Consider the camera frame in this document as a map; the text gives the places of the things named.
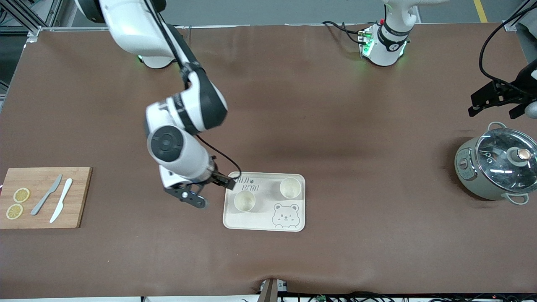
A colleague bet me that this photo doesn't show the black left base cables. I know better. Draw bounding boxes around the black left base cables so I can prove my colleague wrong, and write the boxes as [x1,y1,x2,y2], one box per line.
[321,20,366,46]

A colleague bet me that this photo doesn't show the grey camera mounting post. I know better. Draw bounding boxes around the grey camera mounting post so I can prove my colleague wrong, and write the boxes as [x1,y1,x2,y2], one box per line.
[258,278,289,302]

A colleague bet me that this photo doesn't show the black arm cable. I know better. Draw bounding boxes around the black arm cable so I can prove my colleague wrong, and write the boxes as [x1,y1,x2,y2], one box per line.
[480,2,537,85]
[145,0,242,180]

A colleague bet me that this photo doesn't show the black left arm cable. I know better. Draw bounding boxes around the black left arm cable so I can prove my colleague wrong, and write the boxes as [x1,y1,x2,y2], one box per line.
[480,2,537,85]

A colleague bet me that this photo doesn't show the white IKEA cup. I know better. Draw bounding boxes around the white IKEA cup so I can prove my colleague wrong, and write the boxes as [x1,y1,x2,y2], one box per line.
[279,177,302,199]
[234,191,256,212]

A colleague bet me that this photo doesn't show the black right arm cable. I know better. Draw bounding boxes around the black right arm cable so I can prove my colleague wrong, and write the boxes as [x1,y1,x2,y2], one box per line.
[145,0,242,180]

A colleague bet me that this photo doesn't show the aluminium frame profile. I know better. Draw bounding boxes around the aluminium frame profile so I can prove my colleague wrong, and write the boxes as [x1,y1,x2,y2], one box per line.
[505,0,532,32]
[0,0,63,42]

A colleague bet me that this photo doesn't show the white plastic knife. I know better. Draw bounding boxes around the white plastic knife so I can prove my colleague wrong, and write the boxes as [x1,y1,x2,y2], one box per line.
[50,178,73,224]

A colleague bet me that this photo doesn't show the brown table cover sheet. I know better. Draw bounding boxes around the brown table cover sheet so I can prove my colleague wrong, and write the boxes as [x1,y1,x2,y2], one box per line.
[0,23,537,297]

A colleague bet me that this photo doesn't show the bamboo cutting board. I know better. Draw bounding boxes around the bamboo cutting board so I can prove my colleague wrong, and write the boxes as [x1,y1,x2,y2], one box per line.
[0,167,92,229]

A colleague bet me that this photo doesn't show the grey-green cooking pot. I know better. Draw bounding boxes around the grey-green cooking pot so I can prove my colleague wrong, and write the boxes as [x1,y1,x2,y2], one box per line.
[454,122,537,206]

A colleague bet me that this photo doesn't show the cream tray with bear print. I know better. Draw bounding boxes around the cream tray with bear print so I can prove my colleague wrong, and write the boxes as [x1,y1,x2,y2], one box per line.
[222,172,306,232]

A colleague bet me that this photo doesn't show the glass pot lid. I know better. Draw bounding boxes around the glass pot lid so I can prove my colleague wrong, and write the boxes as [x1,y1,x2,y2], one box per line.
[475,128,537,193]

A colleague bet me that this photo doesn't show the grey plastic knife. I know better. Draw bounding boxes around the grey plastic knife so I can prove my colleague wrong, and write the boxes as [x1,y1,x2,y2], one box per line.
[30,174,63,216]

